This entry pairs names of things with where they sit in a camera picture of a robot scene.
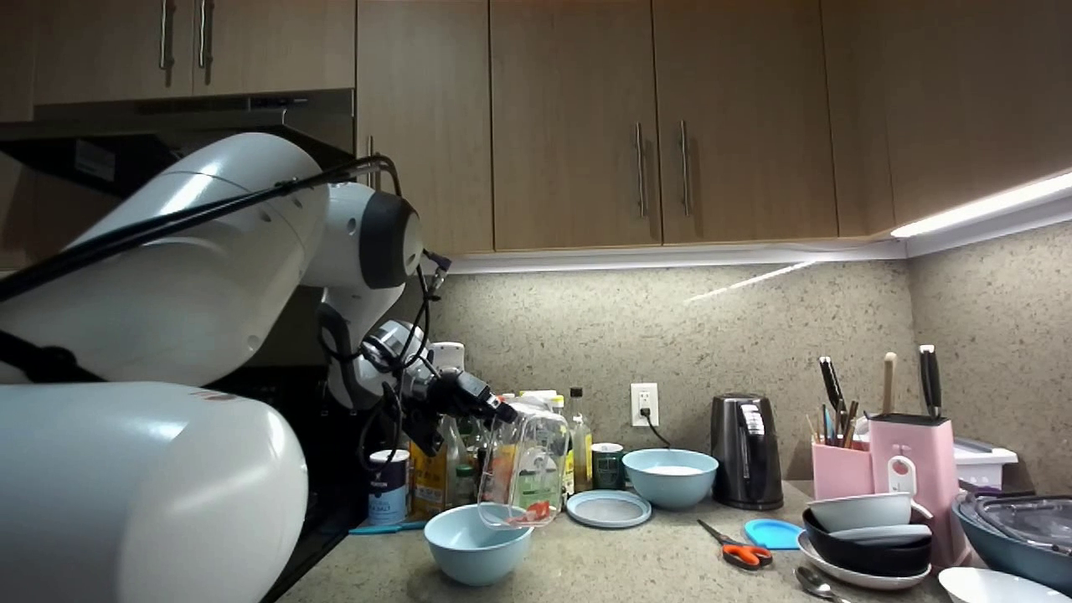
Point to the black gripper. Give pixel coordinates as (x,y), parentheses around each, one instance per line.
(437,405)

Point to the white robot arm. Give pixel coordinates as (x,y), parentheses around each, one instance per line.
(169,335)

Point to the large light blue bowl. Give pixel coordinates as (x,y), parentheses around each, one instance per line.
(673,481)

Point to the grey stacked bowl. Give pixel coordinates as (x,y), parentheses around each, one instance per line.
(860,511)

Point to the black stacked bowl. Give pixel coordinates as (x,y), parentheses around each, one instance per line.
(865,550)

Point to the yellow label oil bottle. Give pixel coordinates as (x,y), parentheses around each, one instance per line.
(429,485)

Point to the grey blue round plate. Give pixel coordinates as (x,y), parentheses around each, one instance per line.
(609,511)

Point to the black electric kettle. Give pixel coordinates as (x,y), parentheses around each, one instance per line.
(746,454)

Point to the wooden upper cabinet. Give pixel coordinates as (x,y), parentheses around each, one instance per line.
(581,121)
(960,89)

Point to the cyan round lid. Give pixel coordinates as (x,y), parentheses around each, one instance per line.
(771,532)

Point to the pink utensil holder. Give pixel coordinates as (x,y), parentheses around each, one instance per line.
(840,469)

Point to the metal spoon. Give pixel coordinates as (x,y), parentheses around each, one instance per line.
(817,584)

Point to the pink knife block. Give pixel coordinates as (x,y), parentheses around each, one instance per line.
(927,469)

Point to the white box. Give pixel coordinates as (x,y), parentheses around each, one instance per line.
(990,461)

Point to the under-cabinet light strip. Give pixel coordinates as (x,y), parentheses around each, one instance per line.
(983,205)

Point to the white oval dish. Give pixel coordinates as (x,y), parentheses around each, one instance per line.
(993,588)

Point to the dark blue pan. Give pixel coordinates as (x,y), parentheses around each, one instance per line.
(1022,540)

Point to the white wall outlet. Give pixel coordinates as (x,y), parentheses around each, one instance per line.
(645,404)

